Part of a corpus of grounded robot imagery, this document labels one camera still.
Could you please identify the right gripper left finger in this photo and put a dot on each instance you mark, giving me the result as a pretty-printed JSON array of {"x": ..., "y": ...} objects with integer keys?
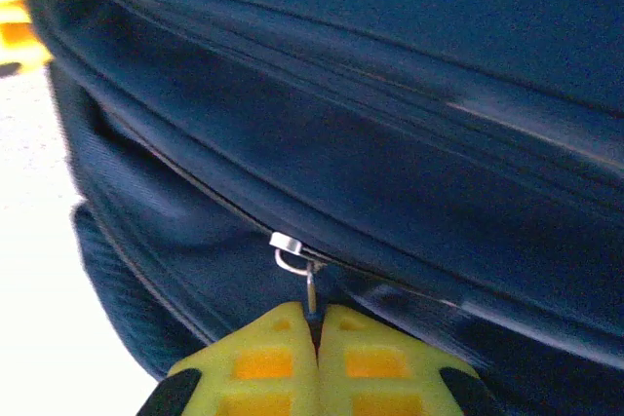
[{"x": 258, "y": 367}]

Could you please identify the navy blue backpack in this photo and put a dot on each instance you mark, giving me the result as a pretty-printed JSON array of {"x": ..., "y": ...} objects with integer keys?
[{"x": 341, "y": 119}]

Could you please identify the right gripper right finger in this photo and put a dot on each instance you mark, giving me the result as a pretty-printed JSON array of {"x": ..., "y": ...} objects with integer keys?
[{"x": 385, "y": 367}]

